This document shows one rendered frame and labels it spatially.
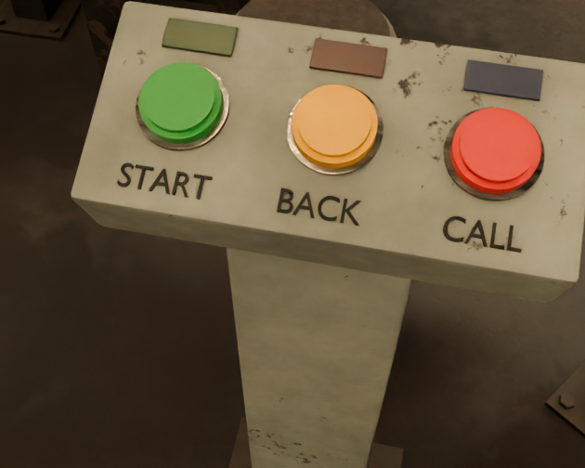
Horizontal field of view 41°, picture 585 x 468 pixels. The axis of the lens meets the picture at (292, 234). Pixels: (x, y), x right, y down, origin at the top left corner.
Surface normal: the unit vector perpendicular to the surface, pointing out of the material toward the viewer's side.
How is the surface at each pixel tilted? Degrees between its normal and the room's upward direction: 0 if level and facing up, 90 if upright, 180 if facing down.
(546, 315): 0
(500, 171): 20
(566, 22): 0
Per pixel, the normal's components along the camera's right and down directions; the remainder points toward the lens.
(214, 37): -0.07, -0.27
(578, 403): 0.00, -0.58
